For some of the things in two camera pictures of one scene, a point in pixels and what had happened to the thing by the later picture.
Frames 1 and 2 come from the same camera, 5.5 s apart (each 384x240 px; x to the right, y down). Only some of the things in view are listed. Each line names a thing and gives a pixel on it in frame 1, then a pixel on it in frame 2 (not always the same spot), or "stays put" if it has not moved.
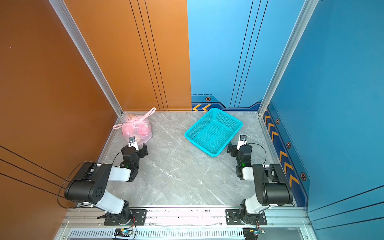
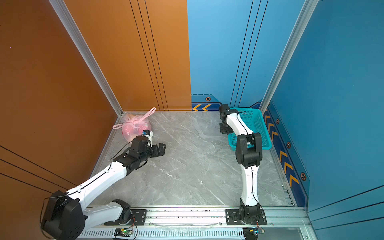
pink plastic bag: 133,125 stays put
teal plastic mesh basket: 214,131 to 255,122
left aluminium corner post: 64,14 stays put
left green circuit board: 123,232 stays put
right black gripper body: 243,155 to 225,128
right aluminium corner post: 298,29 stays put
